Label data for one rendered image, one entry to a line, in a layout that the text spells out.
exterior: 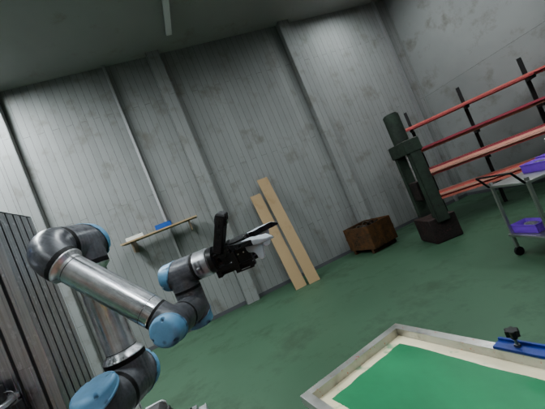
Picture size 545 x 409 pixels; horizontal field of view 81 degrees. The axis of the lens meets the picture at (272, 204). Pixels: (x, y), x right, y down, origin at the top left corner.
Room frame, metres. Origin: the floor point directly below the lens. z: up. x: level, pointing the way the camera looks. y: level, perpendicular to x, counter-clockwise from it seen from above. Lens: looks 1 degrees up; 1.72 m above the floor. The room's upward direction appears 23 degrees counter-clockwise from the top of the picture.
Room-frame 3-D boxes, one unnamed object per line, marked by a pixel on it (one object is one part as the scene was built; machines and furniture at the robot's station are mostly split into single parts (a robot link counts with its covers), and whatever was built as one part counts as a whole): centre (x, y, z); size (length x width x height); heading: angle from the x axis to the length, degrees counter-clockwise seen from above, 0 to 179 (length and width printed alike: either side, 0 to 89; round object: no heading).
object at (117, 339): (0.93, 0.57, 1.63); 0.15 x 0.12 x 0.55; 172
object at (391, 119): (6.18, -2.77, 1.29); 0.84 x 0.68 x 2.58; 16
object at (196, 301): (0.88, 0.31, 1.56); 0.11 x 0.08 x 0.11; 172
